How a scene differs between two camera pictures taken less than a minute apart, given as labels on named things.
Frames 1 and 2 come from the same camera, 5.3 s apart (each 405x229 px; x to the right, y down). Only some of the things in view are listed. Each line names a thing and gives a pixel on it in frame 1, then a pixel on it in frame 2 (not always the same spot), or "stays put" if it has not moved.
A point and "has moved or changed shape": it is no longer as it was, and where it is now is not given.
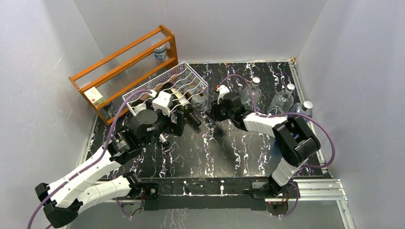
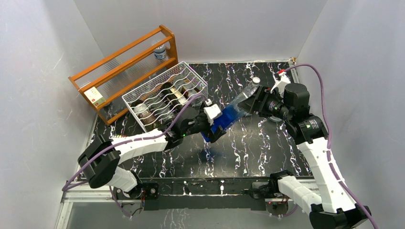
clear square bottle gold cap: [199, 98] has moved or changed shape
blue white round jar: [160, 53] stays put
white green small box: [95, 97] stays put
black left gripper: [175, 128] → [212, 136]
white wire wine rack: [170, 91] stays put
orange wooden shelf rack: [105, 82] stays put
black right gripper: [214, 111] → [250, 103]
